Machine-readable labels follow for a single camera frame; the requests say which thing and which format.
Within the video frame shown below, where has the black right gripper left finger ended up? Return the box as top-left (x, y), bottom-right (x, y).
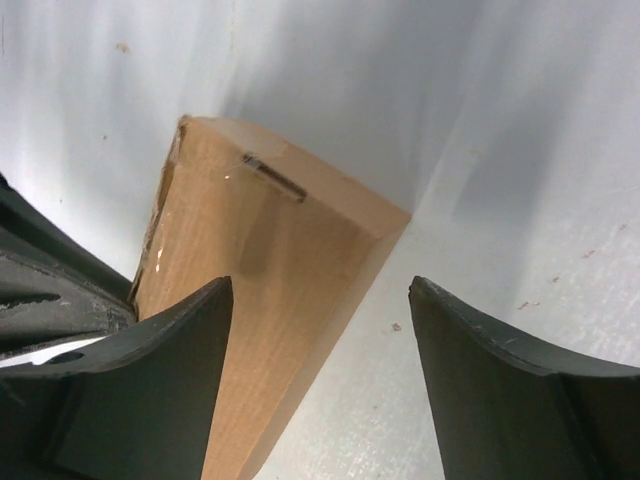
top-left (1, 277), bottom-right (233, 479)

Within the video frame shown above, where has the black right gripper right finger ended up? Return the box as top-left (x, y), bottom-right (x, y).
top-left (409, 277), bottom-right (639, 479)

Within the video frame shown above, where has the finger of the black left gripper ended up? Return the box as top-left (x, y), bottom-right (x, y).
top-left (1, 178), bottom-right (136, 358)

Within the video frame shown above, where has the brown cardboard express box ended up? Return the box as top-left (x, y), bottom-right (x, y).
top-left (131, 116), bottom-right (410, 479)

